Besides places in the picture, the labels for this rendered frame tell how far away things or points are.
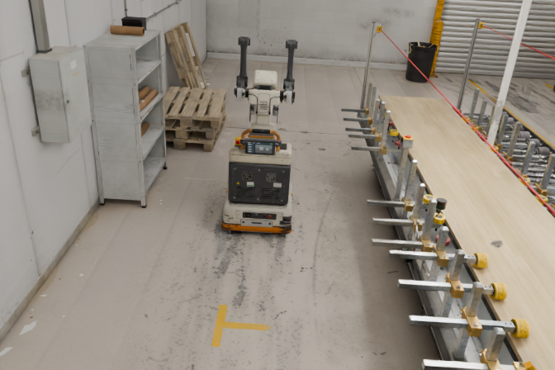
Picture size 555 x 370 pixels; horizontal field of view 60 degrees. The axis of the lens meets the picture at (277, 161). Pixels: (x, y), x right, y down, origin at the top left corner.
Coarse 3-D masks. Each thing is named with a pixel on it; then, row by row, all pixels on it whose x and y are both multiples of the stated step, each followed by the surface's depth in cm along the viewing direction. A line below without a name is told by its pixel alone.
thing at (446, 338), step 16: (368, 128) 498; (368, 144) 473; (384, 160) 433; (384, 176) 403; (384, 192) 390; (400, 208) 356; (416, 240) 318; (416, 272) 290; (432, 304) 262; (448, 336) 241; (448, 352) 232
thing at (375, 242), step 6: (372, 240) 287; (378, 240) 287; (384, 240) 287; (390, 240) 288; (396, 240) 288; (402, 240) 288; (390, 246) 287; (396, 246) 287; (402, 246) 287; (408, 246) 287; (414, 246) 286; (420, 246) 286
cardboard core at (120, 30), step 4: (112, 28) 449; (116, 28) 449; (120, 28) 449; (124, 28) 449; (128, 28) 449; (132, 28) 449; (136, 28) 449; (140, 28) 449; (144, 28) 454; (112, 32) 451; (116, 32) 450; (120, 32) 450; (124, 32) 450; (128, 32) 450; (132, 32) 450; (136, 32) 449; (140, 32) 449; (144, 32) 456
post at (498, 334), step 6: (492, 330) 192; (498, 330) 188; (492, 336) 191; (498, 336) 188; (504, 336) 188; (492, 342) 191; (498, 342) 190; (492, 348) 191; (498, 348) 191; (486, 354) 195; (492, 354) 193; (498, 354) 192; (492, 360) 194
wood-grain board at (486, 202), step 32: (384, 96) 544; (416, 128) 455; (448, 128) 460; (448, 160) 390; (480, 160) 394; (448, 192) 339; (480, 192) 342; (512, 192) 345; (448, 224) 301; (480, 224) 303; (512, 224) 305; (544, 224) 307; (512, 256) 273; (544, 256) 275; (512, 288) 247; (544, 288) 248; (544, 320) 227; (544, 352) 209
